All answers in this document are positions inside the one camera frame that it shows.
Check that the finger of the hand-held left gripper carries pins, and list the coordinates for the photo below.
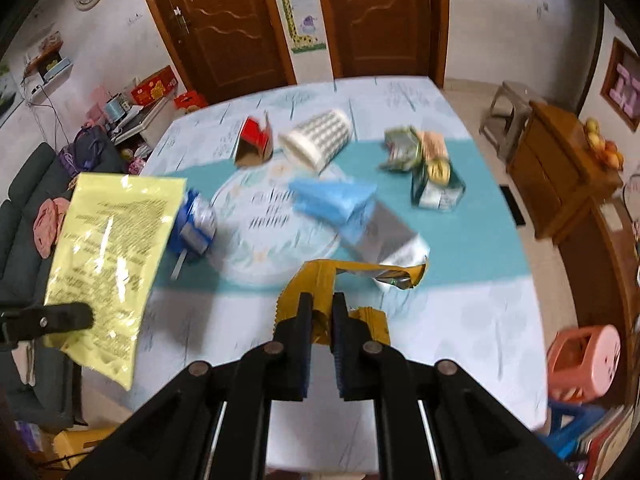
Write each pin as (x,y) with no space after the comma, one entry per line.
(60,317)

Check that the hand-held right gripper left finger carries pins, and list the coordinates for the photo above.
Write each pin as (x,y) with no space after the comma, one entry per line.
(300,360)

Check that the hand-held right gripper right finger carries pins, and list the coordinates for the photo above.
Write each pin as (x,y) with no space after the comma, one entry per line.
(342,355)

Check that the yellow plastic bag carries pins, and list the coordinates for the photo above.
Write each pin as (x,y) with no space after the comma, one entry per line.
(110,260)

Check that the gold foil wrapper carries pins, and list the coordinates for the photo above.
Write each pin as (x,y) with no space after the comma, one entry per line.
(320,280)

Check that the blue milk carton with straw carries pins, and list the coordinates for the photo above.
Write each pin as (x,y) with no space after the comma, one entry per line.
(195,225)

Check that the dark green sofa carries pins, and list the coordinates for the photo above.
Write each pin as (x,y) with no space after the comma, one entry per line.
(25,270)

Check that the pink cloth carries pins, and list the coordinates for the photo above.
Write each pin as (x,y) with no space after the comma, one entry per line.
(50,225)

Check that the yellow plastic stool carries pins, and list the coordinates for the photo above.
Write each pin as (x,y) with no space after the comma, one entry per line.
(80,447)

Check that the tree print tablecloth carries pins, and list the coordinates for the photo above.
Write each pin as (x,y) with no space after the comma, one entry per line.
(475,310)

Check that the blue face mask pack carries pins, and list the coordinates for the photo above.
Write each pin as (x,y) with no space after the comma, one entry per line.
(330,200)

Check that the purple bag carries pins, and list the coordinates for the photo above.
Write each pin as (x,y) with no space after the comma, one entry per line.
(82,150)

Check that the green drink carton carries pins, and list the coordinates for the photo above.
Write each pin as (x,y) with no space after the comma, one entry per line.
(437,192)

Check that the white low cabinet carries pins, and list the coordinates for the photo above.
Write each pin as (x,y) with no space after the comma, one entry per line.
(142,125)

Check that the blue round tin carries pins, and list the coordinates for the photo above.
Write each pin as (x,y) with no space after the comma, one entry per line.
(116,110)

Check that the green crumpled wrapper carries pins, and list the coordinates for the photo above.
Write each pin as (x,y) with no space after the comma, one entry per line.
(400,147)

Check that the white patterned paper cup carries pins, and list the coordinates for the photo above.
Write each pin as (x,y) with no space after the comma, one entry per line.
(320,135)

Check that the red cardboard carton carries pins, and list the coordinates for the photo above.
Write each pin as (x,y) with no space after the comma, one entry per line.
(252,135)

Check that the peach crumpled wrapper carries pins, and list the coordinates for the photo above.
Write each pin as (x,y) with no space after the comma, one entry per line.
(434,144)

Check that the pink plastic stool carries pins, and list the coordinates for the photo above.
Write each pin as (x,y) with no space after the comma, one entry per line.
(585,360)

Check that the large red gift box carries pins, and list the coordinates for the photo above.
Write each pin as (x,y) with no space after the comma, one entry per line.
(152,85)

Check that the small red gift box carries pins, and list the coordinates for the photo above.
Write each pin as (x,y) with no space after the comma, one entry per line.
(191,101)

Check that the stack of books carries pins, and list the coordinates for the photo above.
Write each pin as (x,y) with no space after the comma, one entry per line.
(607,435)

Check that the brown wooden cabinet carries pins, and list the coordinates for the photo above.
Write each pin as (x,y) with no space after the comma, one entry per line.
(560,175)

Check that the grey plastic stool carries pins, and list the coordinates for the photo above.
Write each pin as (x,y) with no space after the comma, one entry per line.
(505,105)

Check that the brown wooden door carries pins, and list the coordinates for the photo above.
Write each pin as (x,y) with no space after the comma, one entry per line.
(225,35)
(385,25)

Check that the fruit bowl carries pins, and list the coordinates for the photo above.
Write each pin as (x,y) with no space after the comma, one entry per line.
(602,147)

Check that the giraffe height chart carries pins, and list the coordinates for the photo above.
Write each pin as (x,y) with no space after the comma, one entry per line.
(300,10)

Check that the wall shelf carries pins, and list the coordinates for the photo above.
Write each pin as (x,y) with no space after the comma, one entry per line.
(50,67)

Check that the wooden wall niche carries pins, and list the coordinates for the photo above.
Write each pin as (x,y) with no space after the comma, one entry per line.
(622,85)

